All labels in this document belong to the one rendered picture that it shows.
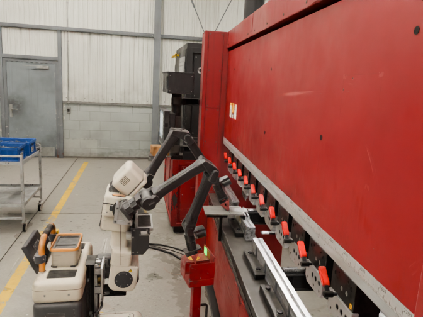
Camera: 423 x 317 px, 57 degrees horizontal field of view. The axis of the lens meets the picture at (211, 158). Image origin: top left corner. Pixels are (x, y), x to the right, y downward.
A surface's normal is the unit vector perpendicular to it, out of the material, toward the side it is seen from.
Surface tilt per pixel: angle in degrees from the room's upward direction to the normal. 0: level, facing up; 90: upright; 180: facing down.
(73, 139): 90
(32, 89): 90
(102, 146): 90
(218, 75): 90
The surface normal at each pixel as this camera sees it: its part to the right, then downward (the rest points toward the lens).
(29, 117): 0.18, 0.19
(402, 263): -0.99, -0.03
